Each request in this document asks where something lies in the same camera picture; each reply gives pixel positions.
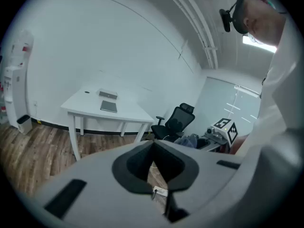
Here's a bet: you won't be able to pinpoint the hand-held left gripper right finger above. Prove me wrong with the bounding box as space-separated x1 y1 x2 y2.
154 140 243 215

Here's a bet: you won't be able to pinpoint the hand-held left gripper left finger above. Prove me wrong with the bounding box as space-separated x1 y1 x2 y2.
32 140 171 228

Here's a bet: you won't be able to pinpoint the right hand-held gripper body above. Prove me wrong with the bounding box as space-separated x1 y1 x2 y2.
204 118 239 153

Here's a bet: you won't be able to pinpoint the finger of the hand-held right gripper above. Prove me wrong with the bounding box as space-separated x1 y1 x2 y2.
197 138 225 152

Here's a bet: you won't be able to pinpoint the dark grey notebook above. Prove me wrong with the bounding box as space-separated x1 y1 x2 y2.
100 100 118 114

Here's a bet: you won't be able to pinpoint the person's right forearm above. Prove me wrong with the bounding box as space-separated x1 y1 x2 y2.
231 135 249 155

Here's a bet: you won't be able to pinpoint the frosted glass partition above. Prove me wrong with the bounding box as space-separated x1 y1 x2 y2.
190 76 262 142

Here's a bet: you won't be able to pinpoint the black mesh office chair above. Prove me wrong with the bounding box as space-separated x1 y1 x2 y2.
151 103 196 143

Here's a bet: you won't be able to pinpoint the white power strip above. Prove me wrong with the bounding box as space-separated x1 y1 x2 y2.
152 186 169 197

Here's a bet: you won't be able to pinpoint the person's white t-shirt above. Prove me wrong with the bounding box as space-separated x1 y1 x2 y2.
237 15 304 156

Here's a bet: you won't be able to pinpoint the white table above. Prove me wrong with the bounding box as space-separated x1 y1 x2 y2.
60 84 155 161

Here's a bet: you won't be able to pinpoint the rectangular ceiling light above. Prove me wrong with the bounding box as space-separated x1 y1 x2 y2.
242 35 278 54

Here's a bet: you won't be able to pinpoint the light blue face mask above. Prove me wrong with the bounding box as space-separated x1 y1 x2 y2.
248 32 262 45

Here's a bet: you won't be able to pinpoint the white bin with black lid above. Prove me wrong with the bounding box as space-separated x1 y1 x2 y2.
16 114 33 135

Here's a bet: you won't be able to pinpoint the white ceiling pipes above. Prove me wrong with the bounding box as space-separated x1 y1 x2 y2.
156 0 219 70

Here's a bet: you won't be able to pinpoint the person's head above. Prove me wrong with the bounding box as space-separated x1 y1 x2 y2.
234 0 288 53

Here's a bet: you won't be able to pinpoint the white water dispenser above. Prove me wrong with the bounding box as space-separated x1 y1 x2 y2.
3 65 30 130

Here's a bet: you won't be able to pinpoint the clear water dispenser bottle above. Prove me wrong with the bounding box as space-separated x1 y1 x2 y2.
10 29 34 68

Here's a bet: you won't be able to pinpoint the black head-mounted camera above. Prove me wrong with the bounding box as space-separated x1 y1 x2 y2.
218 0 249 35

